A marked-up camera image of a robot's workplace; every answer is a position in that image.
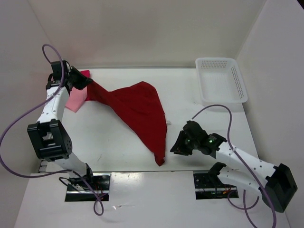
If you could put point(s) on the pink t shirt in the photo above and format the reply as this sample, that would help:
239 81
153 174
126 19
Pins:
76 99

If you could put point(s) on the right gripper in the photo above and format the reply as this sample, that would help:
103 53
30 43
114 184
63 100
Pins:
178 147

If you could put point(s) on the white plastic basket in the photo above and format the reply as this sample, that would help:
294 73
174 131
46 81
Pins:
220 80

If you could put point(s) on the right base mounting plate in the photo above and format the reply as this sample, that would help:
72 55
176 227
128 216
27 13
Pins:
208 187

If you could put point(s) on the base mounting plate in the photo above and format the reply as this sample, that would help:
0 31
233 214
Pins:
208 187
77 190

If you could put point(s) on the dark red t shirt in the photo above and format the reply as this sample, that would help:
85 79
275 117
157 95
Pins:
140 108

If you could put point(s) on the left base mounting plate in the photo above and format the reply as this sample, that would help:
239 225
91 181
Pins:
77 190

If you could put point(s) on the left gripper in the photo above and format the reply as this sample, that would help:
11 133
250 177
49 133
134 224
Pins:
84 81

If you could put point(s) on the magenta t shirt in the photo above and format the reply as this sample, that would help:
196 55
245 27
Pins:
87 80

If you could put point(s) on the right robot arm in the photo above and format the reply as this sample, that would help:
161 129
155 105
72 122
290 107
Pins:
274 184

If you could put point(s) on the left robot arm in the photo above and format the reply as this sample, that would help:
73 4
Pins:
48 136

